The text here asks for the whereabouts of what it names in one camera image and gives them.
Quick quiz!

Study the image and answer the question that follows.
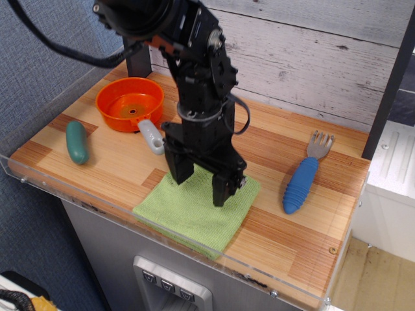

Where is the grey cabinet with button panel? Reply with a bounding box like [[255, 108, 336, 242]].
[[63, 202, 295, 310]]

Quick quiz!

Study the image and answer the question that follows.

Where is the black right frame post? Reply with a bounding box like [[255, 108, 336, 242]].
[[361, 8, 414, 160]]

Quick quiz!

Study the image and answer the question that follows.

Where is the white side unit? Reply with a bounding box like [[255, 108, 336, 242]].
[[351, 121, 414, 262]]

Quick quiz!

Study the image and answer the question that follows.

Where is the orange toy pan grey handle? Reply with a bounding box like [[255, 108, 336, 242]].
[[95, 77, 165, 156]]

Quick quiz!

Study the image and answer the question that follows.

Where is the yellow object at corner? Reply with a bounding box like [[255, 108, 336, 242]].
[[30, 296, 59, 311]]

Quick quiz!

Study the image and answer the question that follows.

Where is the clear acrylic table guard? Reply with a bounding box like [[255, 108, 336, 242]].
[[9, 40, 375, 310]]

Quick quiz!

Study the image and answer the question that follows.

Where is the green toy pickle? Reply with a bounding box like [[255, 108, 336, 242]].
[[65, 121, 89, 165]]

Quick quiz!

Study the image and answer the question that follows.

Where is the black cable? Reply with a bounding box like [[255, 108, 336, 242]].
[[8, 0, 143, 69]]

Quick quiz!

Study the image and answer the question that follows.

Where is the green cloth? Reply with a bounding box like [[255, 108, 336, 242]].
[[133, 167, 261, 260]]

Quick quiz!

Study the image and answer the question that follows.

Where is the black left frame post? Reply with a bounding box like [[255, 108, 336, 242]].
[[126, 43, 152, 78]]

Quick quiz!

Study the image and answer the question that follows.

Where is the fork with blue handle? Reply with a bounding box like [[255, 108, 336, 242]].
[[283, 131, 335, 214]]

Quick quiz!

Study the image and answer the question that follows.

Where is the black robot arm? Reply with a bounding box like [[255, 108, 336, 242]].
[[93, 1, 246, 207]]

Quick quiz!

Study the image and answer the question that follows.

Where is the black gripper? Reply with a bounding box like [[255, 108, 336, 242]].
[[161, 113, 247, 207]]

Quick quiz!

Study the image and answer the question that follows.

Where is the black frame post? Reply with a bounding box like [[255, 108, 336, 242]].
[[126, 43, 152, 78], [361, 8, 414, 160]]

